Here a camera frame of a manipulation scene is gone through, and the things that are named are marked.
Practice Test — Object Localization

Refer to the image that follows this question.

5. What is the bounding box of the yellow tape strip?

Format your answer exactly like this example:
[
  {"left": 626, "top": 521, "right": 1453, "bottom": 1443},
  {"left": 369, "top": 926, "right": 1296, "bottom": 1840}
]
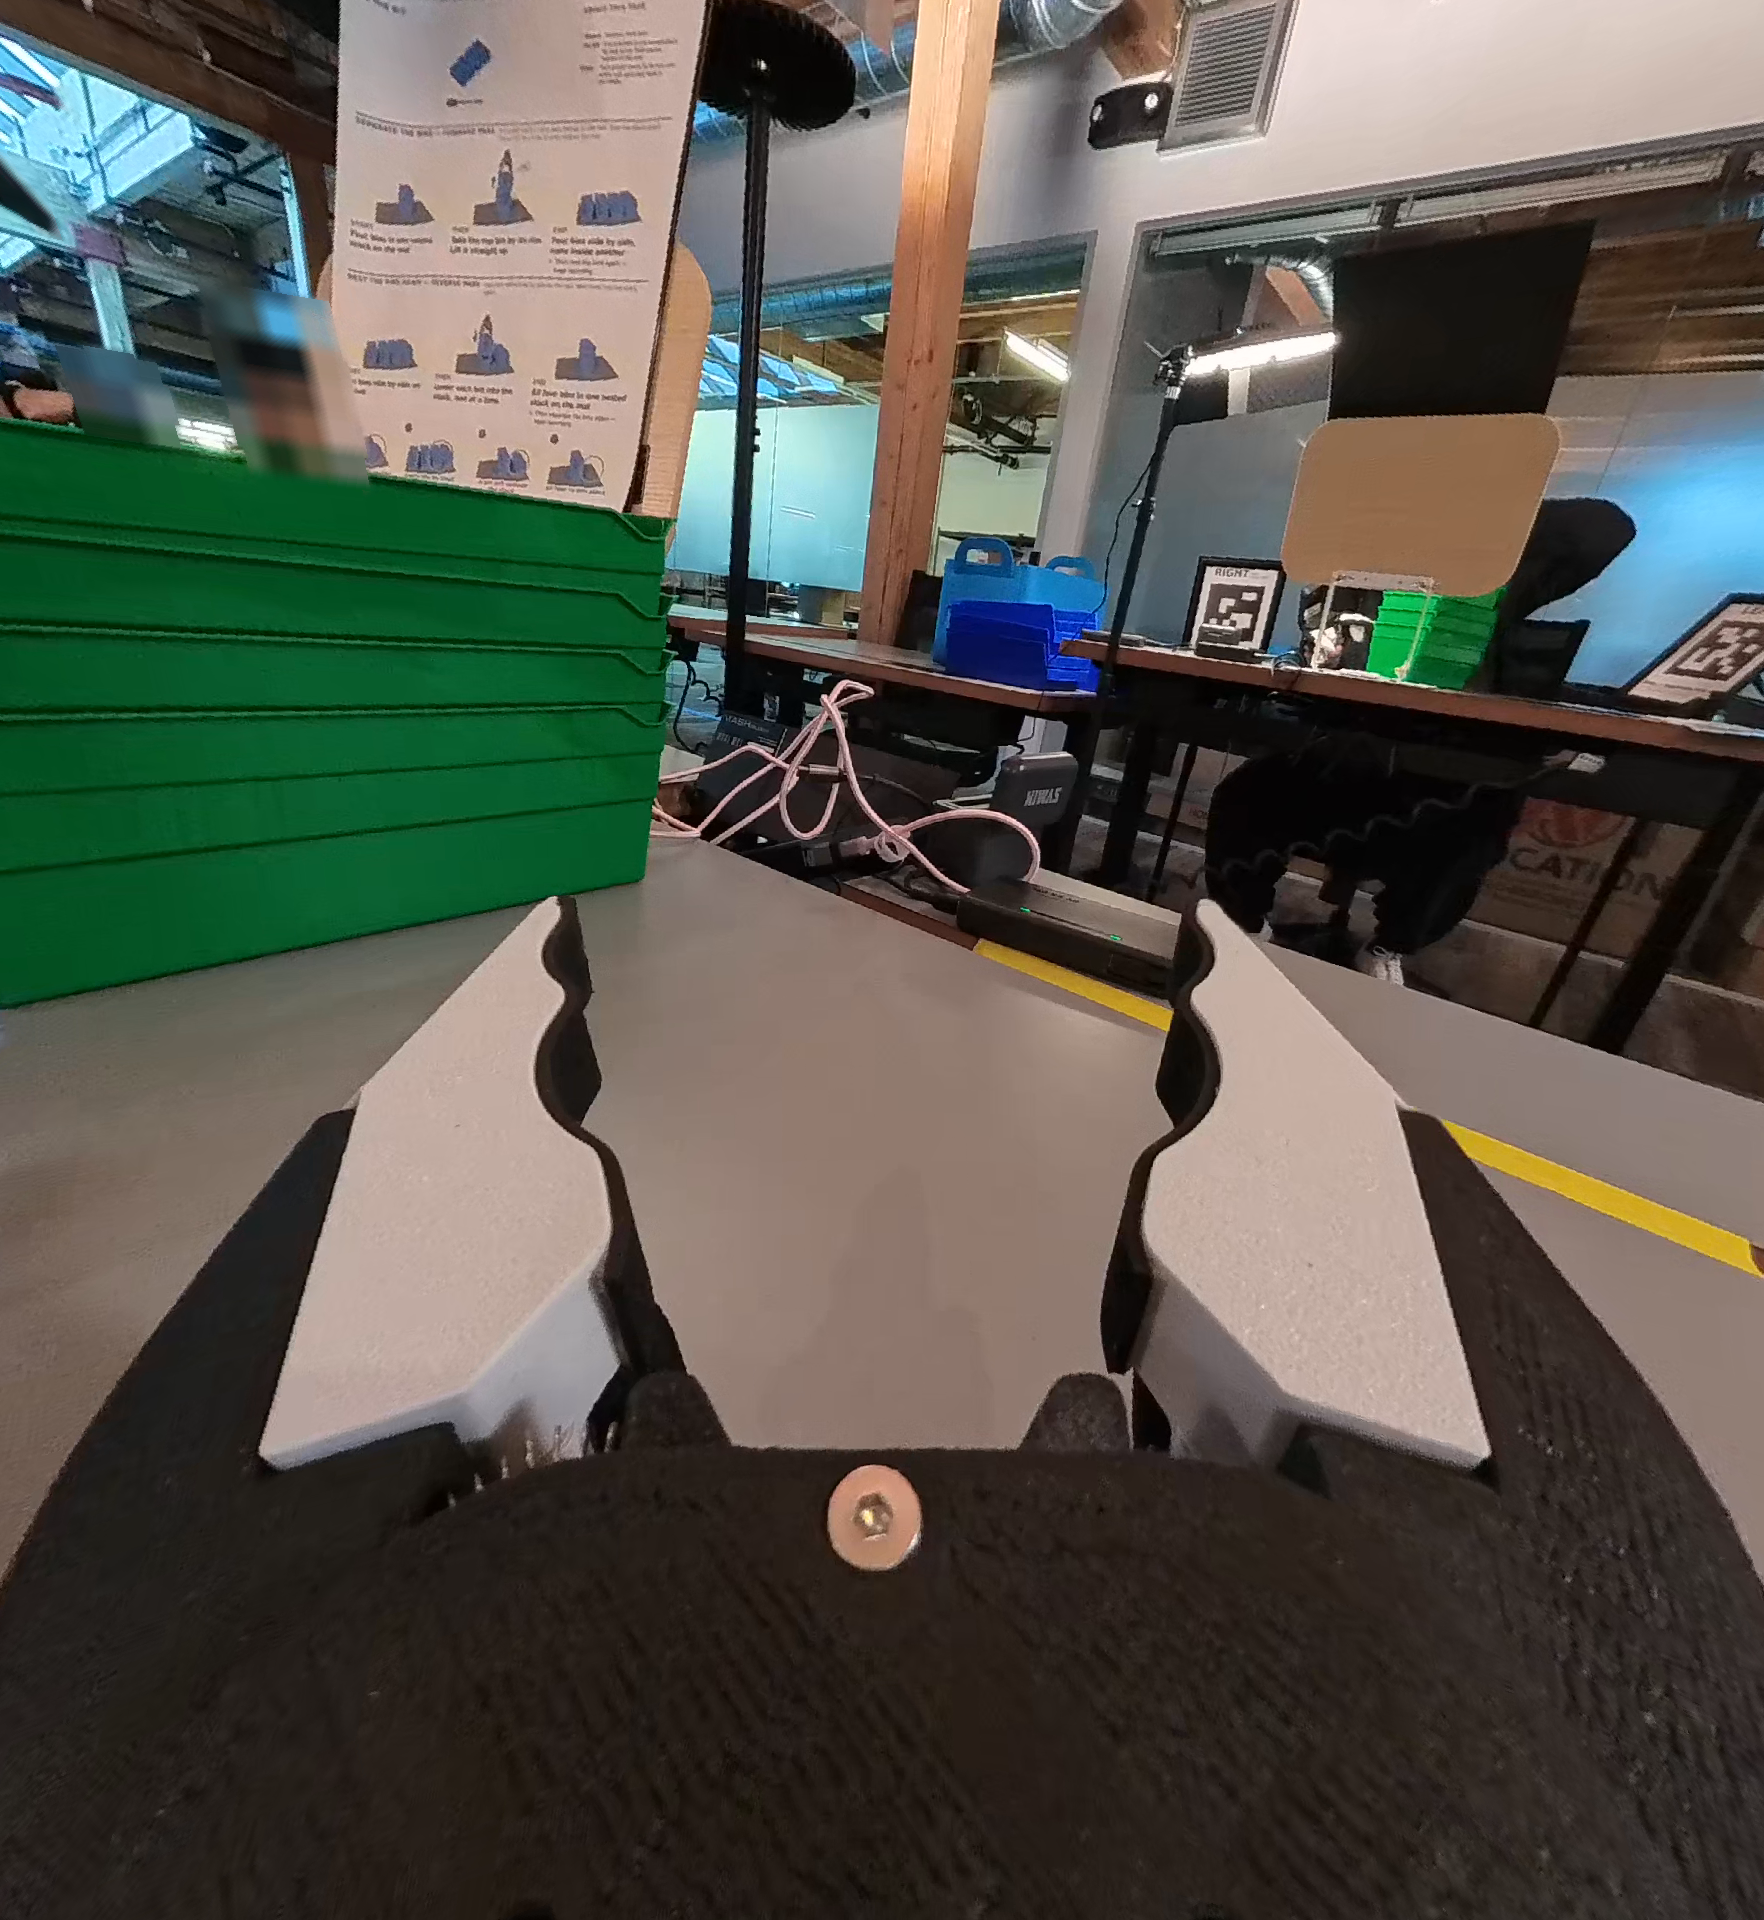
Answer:
[{"left": 971, "top": 939, "right": 1764, "bottom": 1277}]

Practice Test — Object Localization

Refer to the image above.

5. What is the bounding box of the instruction poster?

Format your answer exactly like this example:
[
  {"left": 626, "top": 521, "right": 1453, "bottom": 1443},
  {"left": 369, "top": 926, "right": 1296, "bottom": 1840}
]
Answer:
[{"left": 330, "top": 0, "right": 712, "bottom": 497}]

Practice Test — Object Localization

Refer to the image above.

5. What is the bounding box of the tan board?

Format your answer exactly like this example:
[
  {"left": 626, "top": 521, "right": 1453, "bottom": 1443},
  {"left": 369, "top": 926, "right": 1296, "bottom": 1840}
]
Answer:
[{"left": 1277, "top": 412, "right": 1562, "bottom": 596}]

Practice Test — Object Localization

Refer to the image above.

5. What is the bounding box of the green plastic bin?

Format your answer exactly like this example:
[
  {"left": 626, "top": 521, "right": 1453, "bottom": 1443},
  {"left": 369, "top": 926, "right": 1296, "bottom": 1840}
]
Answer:
[{"left": 0, "top": 406, "right": 677, "bottom": 1011}]

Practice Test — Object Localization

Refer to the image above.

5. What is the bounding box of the grey metal vent grille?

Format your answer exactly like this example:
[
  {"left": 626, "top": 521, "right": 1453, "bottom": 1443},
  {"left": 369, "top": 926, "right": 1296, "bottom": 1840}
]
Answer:
[{"left": 1159, "top": 0, "right": 1296, "bottom": 152}]

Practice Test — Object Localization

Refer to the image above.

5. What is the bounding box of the plain wooden post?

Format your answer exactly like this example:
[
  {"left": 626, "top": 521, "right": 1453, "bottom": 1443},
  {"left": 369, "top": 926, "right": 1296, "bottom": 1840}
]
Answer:
[{"left": 858, "top": 0, "right": 1004, "bottom": 648}]

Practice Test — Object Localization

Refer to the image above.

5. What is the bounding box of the black power bank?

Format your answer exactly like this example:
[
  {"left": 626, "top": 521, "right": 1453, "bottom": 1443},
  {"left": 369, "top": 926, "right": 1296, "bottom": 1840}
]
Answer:
[{"left": 957, "top": 882, "right": 1181, "bottom": 992}]

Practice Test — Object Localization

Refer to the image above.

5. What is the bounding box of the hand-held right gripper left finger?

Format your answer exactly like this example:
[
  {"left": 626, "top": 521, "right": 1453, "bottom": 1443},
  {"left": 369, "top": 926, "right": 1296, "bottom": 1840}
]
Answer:
[{"left": 257, "top": 895, "right": 689, "bottom": 1469}]

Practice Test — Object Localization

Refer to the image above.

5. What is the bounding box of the black floor lamp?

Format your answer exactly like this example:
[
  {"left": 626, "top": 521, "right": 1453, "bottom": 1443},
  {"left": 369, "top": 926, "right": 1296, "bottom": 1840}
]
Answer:
[{"left": 693, "top": 0, "right": 861, "bottom": 728}]

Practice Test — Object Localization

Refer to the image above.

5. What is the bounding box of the pink cable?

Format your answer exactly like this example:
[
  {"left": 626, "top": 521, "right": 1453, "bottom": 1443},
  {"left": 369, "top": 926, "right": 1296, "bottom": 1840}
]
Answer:
[{"left": 656, "top": 678, "right": 1040, "bottom": 901}]

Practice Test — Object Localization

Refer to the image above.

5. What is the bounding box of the black light stand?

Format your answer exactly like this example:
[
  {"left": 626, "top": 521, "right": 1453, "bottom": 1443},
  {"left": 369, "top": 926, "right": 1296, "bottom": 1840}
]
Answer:
[{"left": 1098, "top": 331, "right": 1344, "bottom": 889}]

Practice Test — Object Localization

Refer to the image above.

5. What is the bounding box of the silver air duct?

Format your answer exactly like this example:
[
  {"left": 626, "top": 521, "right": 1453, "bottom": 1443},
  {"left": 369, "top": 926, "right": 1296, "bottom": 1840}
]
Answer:
[{"left": 994, "top": 0, "right": 1125, "bottom": 54}]

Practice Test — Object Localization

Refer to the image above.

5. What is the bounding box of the long wooden-edged desk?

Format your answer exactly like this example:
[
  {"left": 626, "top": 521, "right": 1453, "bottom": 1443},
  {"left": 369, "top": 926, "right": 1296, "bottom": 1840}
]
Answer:
[
  {"left": 662, "top": 603, "right": 1112, "bottom": 901},
  {"left": 1062, "top": 629, "right": 1764, "bottom": 1055}
]

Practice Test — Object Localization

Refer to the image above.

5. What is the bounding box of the black panel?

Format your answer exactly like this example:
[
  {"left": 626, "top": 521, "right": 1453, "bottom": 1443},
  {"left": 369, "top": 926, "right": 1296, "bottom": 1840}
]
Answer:
[{"left": 1332, "top": 222, "right": 1596, "bottom": 421}]

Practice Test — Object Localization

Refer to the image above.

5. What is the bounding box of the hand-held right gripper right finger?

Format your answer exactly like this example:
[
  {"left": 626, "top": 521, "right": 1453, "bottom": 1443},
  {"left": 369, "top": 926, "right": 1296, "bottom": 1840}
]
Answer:
[{"left": 1103, "top": 899, "right": 1494, "bottom": 1469}]

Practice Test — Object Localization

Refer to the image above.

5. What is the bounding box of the framed fiducial tag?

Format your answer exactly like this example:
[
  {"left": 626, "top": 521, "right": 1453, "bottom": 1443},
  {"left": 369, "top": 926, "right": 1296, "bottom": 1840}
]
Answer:
[
  {"left": 1188, "top": 559, "right": 1291, "bottom": 661},
  {"left": 1625, "top": 596, "right": 1764, "bottom": 708}
]

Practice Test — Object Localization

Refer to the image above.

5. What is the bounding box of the black zip case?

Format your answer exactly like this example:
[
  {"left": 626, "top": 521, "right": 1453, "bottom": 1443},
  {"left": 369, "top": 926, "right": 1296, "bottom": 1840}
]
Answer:
[{"left": 994, "top": 755, "right": 1082, "bottom": 875}]

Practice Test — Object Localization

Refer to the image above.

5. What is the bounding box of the stack of blue bins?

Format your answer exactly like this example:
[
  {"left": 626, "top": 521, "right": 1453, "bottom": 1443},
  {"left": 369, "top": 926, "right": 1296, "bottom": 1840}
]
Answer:
[{"left": 933, "top": 537, "right": 1108, "bottom": 693}]

